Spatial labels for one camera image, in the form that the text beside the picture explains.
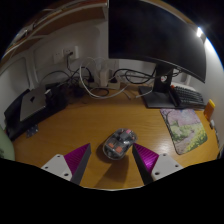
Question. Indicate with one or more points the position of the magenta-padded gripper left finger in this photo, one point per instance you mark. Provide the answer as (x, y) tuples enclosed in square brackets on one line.
[(60, 165)]

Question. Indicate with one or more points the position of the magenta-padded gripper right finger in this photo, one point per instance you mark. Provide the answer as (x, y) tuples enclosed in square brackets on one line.
[(163, 165)]

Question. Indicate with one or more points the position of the transparent computer mouse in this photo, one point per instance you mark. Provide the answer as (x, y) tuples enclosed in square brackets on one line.
[(119, 144)]

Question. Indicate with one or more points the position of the floral print mouse pad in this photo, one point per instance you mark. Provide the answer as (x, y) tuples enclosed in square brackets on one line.
[(183, 130)]

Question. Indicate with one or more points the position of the black flat box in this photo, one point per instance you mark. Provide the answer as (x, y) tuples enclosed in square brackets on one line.
[(15, 125)]

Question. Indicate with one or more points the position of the small grey white case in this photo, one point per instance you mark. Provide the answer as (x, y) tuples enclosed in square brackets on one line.
[(212, 124)]

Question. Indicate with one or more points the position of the silver mini computer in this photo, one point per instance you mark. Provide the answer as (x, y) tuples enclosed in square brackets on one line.
[(33, 103)]

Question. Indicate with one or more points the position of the orange bottle with yellow lid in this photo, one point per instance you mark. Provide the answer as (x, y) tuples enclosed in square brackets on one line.
[(209, 110)]

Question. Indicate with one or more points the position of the dark grey keyboard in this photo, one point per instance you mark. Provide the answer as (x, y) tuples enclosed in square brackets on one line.
[(188, 96)]

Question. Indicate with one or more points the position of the white power strip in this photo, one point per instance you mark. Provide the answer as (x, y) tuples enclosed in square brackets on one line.
[(104, 78)]

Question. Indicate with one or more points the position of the black computer monitor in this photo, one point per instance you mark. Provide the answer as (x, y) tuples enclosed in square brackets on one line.
[(153, 33)]

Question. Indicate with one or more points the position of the bright white lamp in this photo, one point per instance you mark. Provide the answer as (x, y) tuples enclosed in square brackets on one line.
[(199, 32)]

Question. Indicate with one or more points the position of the white wall outlet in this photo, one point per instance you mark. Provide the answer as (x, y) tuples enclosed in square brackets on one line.
[(71, 52)]

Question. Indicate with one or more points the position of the wooden wall shelf unit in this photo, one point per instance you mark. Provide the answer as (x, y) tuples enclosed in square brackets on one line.
[(66, 20)]

